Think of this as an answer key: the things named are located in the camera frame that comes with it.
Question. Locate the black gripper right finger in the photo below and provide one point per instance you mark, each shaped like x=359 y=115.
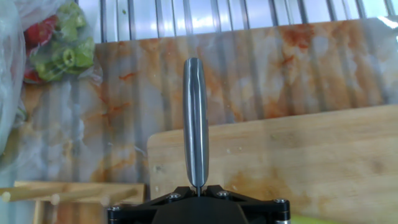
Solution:
x=267 y=211

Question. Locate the long green chili pepper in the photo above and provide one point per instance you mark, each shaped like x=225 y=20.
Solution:
x=314 y=220

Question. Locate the steel cleaver knife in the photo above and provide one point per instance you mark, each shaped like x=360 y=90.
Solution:
x=195 y=118

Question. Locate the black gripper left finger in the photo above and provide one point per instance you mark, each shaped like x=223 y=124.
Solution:
x=130 y=214

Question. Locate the red chili pepper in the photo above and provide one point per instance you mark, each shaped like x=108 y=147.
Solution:
x=38 y=31

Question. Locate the wooden cutting board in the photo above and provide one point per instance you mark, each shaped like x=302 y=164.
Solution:
x=295 y=161

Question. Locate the wooden peg rack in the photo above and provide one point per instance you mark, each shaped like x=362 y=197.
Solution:
x=77 y=188

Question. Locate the clear plastic bag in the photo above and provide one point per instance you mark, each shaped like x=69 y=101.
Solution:
x=11 y=62

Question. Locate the plastic bag of peppers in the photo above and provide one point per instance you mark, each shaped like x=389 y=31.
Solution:
x=74 y=56

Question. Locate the marble pattern plastic mat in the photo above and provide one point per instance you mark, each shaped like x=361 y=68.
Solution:
x=264 y=77

